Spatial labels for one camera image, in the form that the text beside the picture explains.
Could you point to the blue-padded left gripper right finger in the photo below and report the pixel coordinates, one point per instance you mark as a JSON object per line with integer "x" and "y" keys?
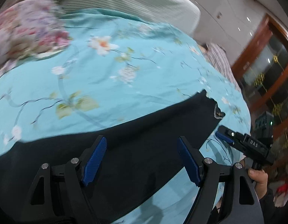
{"x": 191, "y": 159}

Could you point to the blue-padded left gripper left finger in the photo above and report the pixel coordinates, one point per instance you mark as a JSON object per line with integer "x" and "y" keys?
{"x": 92, "y": 158}

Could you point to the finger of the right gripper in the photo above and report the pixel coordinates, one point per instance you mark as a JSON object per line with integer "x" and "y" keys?
{"x": 226, "y": 131}
{"x": 223, "y": 137}

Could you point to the black knit pants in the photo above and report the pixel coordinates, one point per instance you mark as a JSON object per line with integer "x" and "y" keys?
{"x": 41, "y": 181}

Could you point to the person's right forearm dark sleeve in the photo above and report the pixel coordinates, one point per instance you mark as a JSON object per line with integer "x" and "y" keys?
{"x": 269, "y": 210}

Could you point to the person's right hand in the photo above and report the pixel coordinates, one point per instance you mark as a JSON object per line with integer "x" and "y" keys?
{"x": 261, "y": 179}

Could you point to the wooden glass cabinet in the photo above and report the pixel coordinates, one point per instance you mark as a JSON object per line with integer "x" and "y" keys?
{"x": 262, "y": 74}

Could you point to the pink checkered cloth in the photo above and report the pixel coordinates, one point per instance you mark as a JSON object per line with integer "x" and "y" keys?
{"x": 217, "y": 57}

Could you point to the light blue floral bedsheet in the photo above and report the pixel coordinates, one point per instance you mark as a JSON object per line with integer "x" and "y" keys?
{"x": 116, "y": 69}

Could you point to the white ribbed headboard cover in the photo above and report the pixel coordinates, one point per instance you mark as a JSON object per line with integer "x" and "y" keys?
{"x": 183, "y": 14}

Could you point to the pink purple floral pillow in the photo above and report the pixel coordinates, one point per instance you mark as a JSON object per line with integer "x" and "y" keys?
{"x": 31, "y": 28}

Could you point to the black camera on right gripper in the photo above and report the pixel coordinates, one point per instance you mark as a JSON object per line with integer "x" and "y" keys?
{"x": 263, "y": 126}

